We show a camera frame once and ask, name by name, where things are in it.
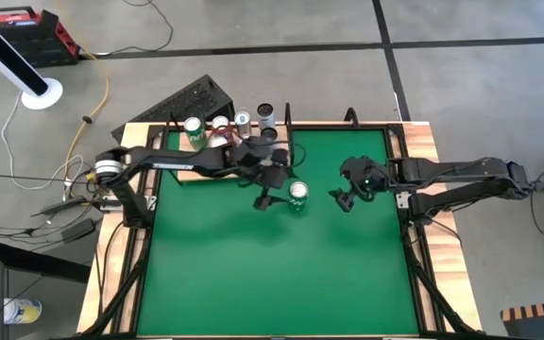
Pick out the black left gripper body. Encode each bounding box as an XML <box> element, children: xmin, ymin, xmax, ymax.
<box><xmin>227</xmin><ymin>136</ymin><xmax>288</xmax><ymax>191</ymax></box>

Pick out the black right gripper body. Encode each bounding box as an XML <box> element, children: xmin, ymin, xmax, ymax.
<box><xmin>340</xmin><ymin>155</ymin><xmax>391</xmax><ymax>195</ymax></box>

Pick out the green Sprite can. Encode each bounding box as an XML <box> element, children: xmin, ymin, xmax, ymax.
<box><xmin>182</xmin><ymin>116</ymin><xmax>206</xmax><ymax>150</ymax></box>
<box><xmin>286</xmin><ymin>180</ymin><xmax>310</xmax><ymax>213</ymax></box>

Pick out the blue silver Red Bull can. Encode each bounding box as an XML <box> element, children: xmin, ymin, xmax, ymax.
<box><xmin>233</xmin><ymin>110</ymin><xmax>253</xmax><ymax>139</ymax></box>

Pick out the green table mat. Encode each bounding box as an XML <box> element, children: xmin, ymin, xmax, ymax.
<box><xmin>137</xmin><ymin>127</ymin><xmax>419</xmax><ymax>336</ymax></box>

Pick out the black computer case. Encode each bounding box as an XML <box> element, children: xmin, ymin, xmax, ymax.
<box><xmin>110</xmin><ymin>74</ymin><xmax>235</xmax><ymax>143</ymax></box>

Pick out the black power adapter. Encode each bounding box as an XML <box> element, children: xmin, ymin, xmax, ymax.
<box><xmin>61</xmin><ymin>217</ymin><xmax>98</xmax><ymax>243</ymax></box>

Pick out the white floor stand pole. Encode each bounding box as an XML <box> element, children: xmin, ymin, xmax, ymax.
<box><xmin>0</xmin><ymin>4</ymin><xmax>64</xmax><ymax>111</ymax></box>

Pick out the black yellow striped block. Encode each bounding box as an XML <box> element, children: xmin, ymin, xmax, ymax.
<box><xmin>501</xmin><ymin>299</ymin><xmax>544</xmax><ymax>340</ymax></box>

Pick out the red and black toolbox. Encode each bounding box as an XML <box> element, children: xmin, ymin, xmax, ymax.
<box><xmin>0</xmin><ymin>5</ymin><xmax>82</xmax><ymax>68</ymax></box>

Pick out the white wipes canister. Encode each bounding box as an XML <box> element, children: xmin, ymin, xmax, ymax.
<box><xmin>3</xmin><ymin>297</ymin><xmax>43</xmax><ymax>326</ymax></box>

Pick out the wooden shelf with black frame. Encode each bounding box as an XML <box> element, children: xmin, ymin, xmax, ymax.
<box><xmin>160</xmin><ymin>102</ymin><xmax>297</xmax><ymax>183</ymax></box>

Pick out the yellow cable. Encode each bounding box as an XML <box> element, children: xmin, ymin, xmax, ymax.
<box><xmin>49</xmin><ymin>0</ymin><xmax>111</xmax><ymax>174</ymax></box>

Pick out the white cable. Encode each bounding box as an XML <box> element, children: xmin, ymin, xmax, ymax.
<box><xmin>0</xmin><ymin>92</ymin><xmax>87</xmax><ymax>191</ymax></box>

